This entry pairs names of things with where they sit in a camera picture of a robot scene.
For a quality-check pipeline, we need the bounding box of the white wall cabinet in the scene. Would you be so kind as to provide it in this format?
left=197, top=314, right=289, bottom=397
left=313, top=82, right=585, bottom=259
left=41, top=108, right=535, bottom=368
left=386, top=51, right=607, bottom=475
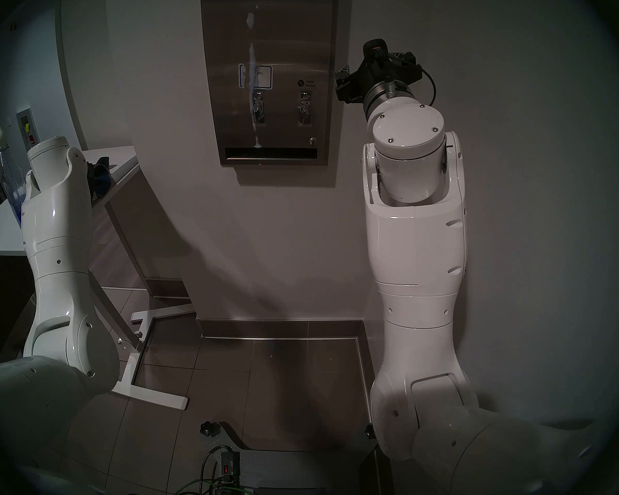
left=17, top=107, right=41, bottom=146

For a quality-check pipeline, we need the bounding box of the black base cable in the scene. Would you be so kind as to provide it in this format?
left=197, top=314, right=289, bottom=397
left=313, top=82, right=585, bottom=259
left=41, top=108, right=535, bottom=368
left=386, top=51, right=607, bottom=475
left=201, top=446, right=233, bottom=487

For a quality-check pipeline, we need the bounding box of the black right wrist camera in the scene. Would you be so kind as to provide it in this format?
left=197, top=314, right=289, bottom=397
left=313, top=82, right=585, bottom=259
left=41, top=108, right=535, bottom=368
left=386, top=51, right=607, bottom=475
left=362, top=38, right=391, bottom=62

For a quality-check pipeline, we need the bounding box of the dark metal robot base platform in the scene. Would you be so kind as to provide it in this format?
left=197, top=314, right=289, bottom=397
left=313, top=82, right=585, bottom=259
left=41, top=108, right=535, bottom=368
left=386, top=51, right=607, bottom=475
left=201, top=421, right=393, bottom=495

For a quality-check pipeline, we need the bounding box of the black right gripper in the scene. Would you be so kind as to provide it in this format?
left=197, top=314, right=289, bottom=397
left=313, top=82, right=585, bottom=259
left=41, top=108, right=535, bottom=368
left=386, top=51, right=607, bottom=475
left=334, top=53, right=421, bottom=104

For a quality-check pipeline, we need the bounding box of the white side table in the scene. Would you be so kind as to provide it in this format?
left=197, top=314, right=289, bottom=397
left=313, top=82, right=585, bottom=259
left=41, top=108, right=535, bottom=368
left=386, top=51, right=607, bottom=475
left=0, top=146, right=194, bottom=411

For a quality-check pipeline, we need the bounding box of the white rectangular dispenser label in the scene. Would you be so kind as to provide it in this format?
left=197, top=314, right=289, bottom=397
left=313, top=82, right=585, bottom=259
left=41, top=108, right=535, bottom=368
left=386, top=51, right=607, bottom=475
left=238, top=64, right=273, bottom=90

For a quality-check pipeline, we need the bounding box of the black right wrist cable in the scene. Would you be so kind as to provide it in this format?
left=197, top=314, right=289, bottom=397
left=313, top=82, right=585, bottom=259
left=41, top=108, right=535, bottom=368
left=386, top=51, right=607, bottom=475
left=417, top=66, right=437, bottom=107

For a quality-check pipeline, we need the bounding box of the green base cable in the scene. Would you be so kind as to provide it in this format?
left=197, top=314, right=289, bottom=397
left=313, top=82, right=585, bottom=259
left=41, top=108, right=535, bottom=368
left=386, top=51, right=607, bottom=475
left=168, top=477, right=238, bottom=495

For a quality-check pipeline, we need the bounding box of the stainless steel wall dispenser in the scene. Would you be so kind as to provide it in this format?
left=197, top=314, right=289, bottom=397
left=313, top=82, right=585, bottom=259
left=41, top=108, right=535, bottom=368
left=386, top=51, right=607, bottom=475
left=200, top=0, right=340, bottom=166

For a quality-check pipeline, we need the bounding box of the clear spray bottle blue liquid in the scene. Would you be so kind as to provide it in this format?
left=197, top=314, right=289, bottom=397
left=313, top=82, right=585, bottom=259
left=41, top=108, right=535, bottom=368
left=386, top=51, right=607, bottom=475
left=0, top=124, right=29, bottom=226

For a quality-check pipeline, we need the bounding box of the dark blue cloth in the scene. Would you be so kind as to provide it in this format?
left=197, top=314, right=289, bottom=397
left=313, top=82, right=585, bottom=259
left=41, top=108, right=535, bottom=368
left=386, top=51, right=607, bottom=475
left=86, top=157, right=116, bottom=200

